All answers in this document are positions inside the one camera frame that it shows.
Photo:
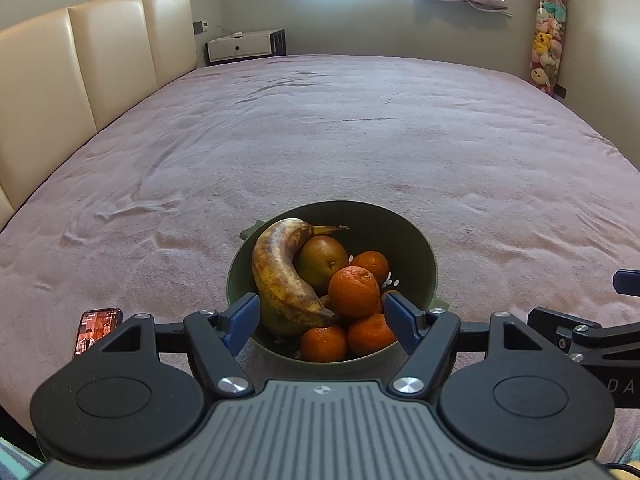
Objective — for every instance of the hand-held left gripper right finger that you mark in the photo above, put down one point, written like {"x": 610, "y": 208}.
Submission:
{"x": 400, "y": 320}

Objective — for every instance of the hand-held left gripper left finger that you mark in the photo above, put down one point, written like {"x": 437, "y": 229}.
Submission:
{"x": 245, "y": 320}

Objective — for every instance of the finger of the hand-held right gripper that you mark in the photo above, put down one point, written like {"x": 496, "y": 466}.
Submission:
{"x": 550, "y": 325}
{"x": 629, "y": 282}

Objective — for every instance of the orange tangerine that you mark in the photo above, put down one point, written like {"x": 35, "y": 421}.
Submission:
{"x": 383, "y": 297}
{"x": 371, "y": 264}
{"x": 324, "y": 343}
{"x": 354, "y": 291}
{"x": 371, "y": 334}

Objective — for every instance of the overripe spotted banana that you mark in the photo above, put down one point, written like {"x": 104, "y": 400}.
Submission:
{"x": 280, "y": 270}

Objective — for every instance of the green plastic colander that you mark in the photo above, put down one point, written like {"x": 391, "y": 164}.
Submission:
{"x": 400, "y": 245}

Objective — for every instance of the yellow fuzzy blanket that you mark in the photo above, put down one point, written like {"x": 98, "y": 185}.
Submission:
{"x": 631, "y": 474}

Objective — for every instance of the smartphone with lit screen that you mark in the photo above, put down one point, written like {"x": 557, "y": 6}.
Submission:
{"x": 97, "y": 332}

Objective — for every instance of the small black box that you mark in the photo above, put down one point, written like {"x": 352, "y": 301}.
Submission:
{"x": 561, "y": 92}

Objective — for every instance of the hanging plush toy organizer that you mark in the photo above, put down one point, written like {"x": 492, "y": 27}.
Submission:
{"x": 547, "y": 40}

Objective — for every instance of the teal striped cloth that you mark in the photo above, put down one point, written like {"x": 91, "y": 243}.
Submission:
{"x": 15, "y": 460}

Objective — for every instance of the white bedside cabinet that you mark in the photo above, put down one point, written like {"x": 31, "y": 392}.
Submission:
{"x": 240, "y": 49}

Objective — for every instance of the cream padded headboard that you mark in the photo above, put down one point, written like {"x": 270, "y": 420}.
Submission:
{"x": 100, "y": 60}

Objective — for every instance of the wall switch panel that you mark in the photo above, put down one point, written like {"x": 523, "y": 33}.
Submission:
{"x": 201, "y": 26}

